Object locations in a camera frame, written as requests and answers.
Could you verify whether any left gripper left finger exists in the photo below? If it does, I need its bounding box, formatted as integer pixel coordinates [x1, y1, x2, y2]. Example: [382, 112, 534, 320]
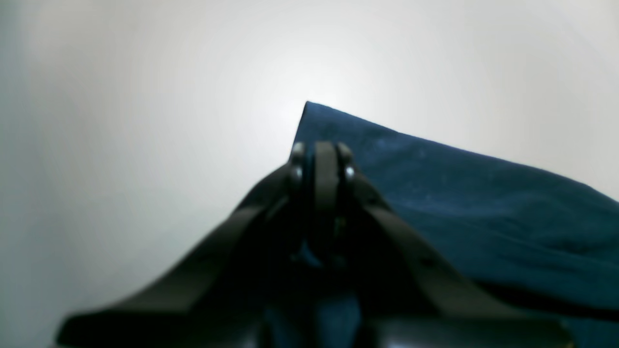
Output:
[56, 143, 307, 348]

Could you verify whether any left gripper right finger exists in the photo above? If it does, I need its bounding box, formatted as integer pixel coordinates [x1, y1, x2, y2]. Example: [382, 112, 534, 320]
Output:
[309, 142, 574, 348]

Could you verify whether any dark blue T-shirt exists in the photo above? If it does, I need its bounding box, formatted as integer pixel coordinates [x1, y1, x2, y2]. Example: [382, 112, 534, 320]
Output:
[295, 102, 619, 348]

